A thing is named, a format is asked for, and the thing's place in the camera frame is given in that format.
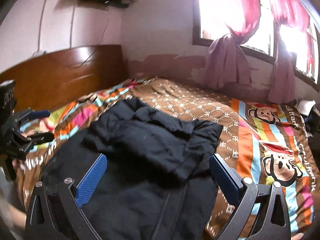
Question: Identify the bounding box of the dark navy padded coat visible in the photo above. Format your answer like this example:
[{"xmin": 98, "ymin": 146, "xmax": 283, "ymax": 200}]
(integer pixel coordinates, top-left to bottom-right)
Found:
[{"xmin": 41, "ymin": 98, "xmax": 222, "ymax": 239}]

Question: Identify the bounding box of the brown wooden headboard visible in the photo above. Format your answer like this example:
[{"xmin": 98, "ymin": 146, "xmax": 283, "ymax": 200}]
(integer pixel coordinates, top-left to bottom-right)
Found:
[{"xmin": 1, "ymin": 45, "xmax": 129, "ymax": 111}]

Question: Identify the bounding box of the colourful monkey print bedspread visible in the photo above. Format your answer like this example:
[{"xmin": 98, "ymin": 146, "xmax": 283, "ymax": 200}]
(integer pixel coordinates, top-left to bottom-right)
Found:
[{"xmin": 16, "ymin": 77, "xmax": 319, "ymax": 239}]

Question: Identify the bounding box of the dark cluttered pile beside bed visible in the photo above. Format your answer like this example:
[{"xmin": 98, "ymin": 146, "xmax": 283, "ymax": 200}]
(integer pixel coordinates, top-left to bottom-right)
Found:
[{"xmin": 304, "ymin": 106, "xmax": 319, "ymax": 137}]

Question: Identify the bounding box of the white cloth beside bed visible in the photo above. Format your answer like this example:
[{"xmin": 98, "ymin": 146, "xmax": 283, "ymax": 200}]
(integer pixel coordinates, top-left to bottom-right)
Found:
[{"xmin": 296, "ymin": 100, "xmax": 316, "ymax": 116}]

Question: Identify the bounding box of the left pink curtain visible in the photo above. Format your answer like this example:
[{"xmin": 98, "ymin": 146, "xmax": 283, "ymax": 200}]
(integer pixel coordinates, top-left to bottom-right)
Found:
[{"xmin": 203, "ymin": 0, "xmax": 261, "ymax": 90}]

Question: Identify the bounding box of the pink curtain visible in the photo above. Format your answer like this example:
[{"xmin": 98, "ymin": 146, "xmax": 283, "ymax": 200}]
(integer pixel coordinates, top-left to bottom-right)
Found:
[
  {"xmin": 203, "ymin": 0, "xmax": 261, "ymax": 90},
  {"xmin": 262, "ymin": 0, "xmax": 317, "ymax": 104}
]

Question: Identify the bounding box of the right pink curtain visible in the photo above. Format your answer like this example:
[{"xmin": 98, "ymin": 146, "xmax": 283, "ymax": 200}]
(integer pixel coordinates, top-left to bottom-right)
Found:
[{"xmin": 262, "ymin": 0, "xmax": 317, "ymax": 104}]

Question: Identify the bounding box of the window with dark frame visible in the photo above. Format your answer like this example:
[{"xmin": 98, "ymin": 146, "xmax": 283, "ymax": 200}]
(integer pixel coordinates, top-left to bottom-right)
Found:
[{"xmin": 194, "ymin": 0, "xmax": 316, "ymax": 101}]

